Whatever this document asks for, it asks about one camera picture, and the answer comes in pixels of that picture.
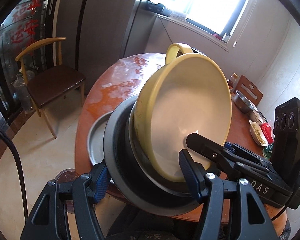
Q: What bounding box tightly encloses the flat-bottomed steel bowl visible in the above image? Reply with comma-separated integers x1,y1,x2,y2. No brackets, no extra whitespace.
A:
103,97,200,217

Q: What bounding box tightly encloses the brown wooden chair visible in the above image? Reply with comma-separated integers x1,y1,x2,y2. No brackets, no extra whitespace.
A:
236,75,263,107

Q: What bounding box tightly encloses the round-bottomed steel bowl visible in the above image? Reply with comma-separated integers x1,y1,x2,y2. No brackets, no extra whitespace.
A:
128,105,190,193

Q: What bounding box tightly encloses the clear water jug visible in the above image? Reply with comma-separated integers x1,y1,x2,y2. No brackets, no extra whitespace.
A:
12,67,35,110

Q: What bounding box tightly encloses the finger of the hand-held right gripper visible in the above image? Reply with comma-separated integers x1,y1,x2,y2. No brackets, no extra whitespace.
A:
186,133,274,178
225,142,272,165

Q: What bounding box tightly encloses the window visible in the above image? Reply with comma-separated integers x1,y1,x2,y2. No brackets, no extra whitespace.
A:
185,0,255,40

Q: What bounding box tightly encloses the brown round stool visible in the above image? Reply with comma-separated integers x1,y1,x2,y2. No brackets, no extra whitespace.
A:
57,169,90,213

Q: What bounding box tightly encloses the white dish with food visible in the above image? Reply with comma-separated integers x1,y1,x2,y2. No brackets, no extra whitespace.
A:
249,120,270,147

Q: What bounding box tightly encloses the glass door with red lettering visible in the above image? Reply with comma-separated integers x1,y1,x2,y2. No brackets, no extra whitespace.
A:
0,0,55,120

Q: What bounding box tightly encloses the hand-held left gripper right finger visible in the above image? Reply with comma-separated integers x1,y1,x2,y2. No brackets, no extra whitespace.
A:
178,149,278,240

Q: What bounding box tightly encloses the red tissue packet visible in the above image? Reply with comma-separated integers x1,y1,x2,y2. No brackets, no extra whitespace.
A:
259,122,275,144

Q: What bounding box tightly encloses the yellow bowl with handle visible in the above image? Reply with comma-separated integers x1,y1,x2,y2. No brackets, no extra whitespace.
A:
134,43,232,182

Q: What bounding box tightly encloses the yellow framed chair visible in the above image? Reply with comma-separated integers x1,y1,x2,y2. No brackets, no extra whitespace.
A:
15,37,87,139

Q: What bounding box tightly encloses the white patterned bowl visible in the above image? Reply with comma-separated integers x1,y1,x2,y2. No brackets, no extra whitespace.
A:
249,110,265,125

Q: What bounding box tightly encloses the thick black cable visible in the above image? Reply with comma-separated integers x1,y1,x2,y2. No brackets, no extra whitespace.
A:
0,120,24,230

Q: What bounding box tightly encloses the steel plate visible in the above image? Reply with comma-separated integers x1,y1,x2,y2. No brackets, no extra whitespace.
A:
87,112,115,167

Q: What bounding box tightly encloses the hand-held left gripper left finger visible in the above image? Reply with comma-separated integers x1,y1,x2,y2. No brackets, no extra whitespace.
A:
20,164,113,240

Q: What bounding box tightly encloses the grey refrigerator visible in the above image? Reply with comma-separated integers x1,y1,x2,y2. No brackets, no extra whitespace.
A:
54,0,145,63

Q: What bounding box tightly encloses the steel basin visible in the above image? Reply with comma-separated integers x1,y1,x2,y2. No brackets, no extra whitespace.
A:
234,90,257,114

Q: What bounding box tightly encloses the green labelled plastic bottle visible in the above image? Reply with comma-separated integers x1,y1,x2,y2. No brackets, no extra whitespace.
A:
262,144,274,159

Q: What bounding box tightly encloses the brown sauce bottle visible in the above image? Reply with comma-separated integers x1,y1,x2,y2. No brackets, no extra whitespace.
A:
229,73,239,88

